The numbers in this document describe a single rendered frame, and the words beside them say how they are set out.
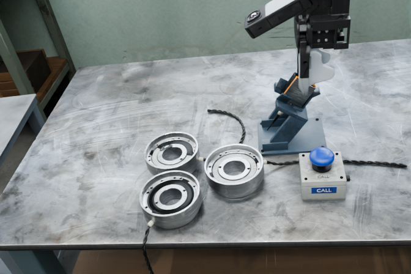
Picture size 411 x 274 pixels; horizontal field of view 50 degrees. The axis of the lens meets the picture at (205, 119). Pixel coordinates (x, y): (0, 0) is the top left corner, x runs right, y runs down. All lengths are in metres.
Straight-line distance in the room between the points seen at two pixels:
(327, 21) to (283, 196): 0.30
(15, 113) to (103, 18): 1.21
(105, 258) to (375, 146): 0.64
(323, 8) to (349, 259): 0.53
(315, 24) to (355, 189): 0.28
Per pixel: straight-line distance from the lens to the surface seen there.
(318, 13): 0.74
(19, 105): 1.48
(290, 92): 0.81
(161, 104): 1.04
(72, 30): 2.64
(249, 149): 0.82
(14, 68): 2.25
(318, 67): 0.77
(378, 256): 1.03
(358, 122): 0.93
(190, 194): 0.77
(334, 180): 0.75
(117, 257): 1.09
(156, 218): 0.74
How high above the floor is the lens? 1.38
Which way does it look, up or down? 37 degrees down
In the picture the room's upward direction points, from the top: 11 degrees counter-clockwise
